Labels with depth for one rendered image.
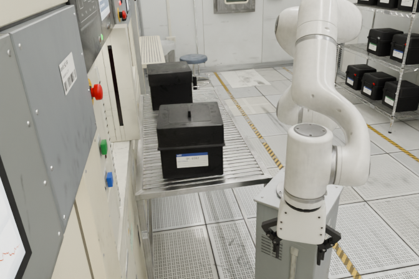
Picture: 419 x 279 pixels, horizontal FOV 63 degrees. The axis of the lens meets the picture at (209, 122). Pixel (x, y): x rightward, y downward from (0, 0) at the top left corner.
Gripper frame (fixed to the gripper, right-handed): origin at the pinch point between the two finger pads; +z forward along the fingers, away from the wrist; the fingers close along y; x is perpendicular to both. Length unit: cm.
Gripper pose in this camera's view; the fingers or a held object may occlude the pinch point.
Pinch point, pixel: (297, 254)
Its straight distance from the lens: 86.3
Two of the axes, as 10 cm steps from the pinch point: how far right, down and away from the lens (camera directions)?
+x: -2.5, 4.1, -8.8
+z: 0.3, 9.1, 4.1
